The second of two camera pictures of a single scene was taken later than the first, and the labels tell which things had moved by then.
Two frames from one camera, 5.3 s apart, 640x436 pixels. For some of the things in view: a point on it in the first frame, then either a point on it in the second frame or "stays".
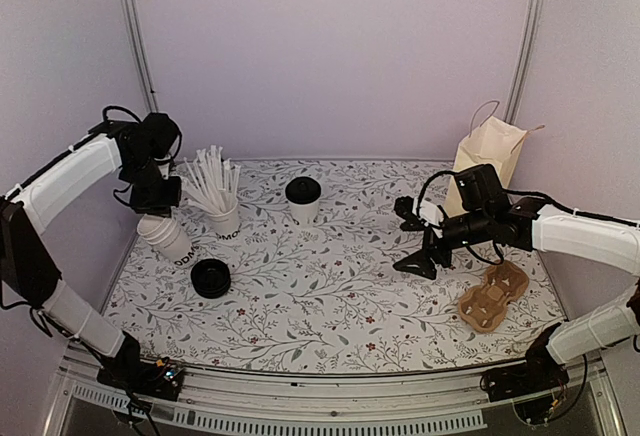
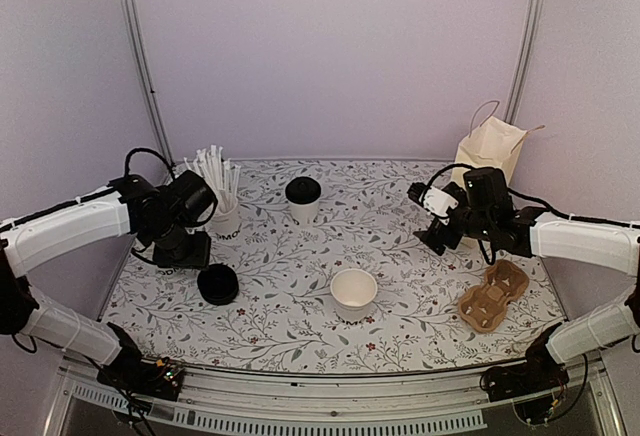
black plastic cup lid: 303,189 stays
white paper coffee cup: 304,214 stays
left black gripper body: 155,196 to 180,252
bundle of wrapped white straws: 211,182 stays
